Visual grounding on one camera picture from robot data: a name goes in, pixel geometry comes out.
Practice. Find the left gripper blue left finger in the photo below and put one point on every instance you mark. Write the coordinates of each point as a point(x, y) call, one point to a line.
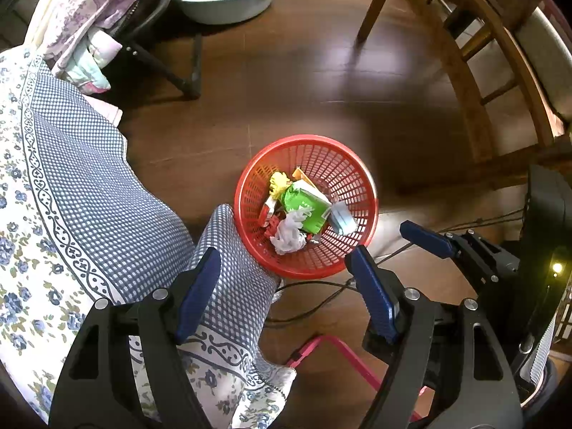
point(192, 291)

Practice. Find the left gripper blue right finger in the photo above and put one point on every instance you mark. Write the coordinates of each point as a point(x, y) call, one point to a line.
point(375, 286)

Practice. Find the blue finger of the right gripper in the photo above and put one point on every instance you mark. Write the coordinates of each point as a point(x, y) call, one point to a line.
point(430, 241)

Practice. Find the light blue face mask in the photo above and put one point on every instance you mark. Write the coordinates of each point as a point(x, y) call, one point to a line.
point(341, 219)

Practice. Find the white tissue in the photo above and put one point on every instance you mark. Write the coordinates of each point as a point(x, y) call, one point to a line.
point(289, 237)

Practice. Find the green white snack bag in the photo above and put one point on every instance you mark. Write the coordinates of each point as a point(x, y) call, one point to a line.
point(300, 194)

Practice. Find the red plastic waste basket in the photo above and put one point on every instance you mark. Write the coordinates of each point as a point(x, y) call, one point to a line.
point(337, 172)

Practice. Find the orange cardboard box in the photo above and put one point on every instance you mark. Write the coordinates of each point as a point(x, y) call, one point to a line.
point(298, 174)

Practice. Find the blue floral bed sheet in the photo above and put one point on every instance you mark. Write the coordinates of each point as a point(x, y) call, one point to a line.
point(77, 226)

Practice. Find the wooden chair with cushion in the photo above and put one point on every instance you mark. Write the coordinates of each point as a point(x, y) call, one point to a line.
point(510, 69)

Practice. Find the black folding stool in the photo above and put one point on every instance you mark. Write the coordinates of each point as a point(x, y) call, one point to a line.
point(157, 35)

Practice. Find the light blue wash basin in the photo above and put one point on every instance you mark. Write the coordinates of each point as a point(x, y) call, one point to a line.
point(222, 12)

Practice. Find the white quilted pillow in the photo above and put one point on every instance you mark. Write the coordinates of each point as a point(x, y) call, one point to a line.
point(38, 23)

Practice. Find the pink metal frame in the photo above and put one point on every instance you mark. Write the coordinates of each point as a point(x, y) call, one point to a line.
point(336, 382)

